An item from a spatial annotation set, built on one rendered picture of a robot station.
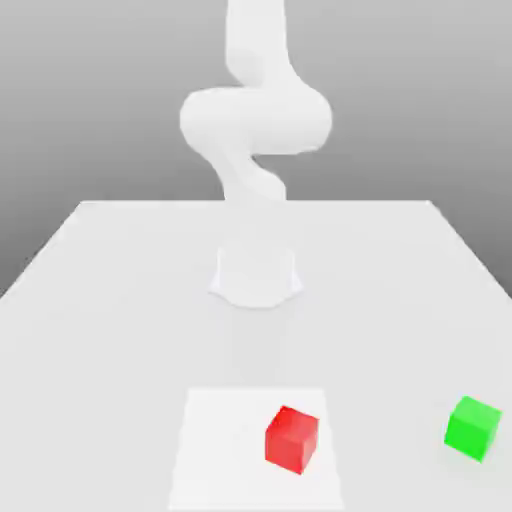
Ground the small red cube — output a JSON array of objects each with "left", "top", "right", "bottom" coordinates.
[{"left": 264, "top": 404, "right": 320, "bottom": 476}]

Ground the small green cube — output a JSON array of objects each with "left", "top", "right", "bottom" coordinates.
[{"left": 443, "top": 395, "right": 503, "bottom": 464}]

